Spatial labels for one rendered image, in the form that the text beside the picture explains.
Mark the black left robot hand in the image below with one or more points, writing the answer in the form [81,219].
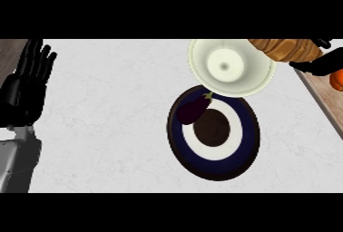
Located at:
[22,93]

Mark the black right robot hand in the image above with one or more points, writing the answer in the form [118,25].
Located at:
[324,65]

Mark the brown croissant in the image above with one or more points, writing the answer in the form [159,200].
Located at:
[288,48]

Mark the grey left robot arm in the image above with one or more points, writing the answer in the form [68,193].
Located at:
[18,160]

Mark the cream bowl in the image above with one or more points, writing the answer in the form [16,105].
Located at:
[232,65]

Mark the dark blue and white plate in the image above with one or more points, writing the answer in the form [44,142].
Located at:
[223,151]

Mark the orange round fruit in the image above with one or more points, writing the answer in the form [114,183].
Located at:
[337,81]

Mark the pale wooden cutting board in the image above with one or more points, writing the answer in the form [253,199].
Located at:
[328,104]

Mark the grey-brown wooden panel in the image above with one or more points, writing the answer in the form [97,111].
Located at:
[9,54]

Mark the dark purple eggplant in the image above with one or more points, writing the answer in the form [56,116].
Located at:
[192,111]

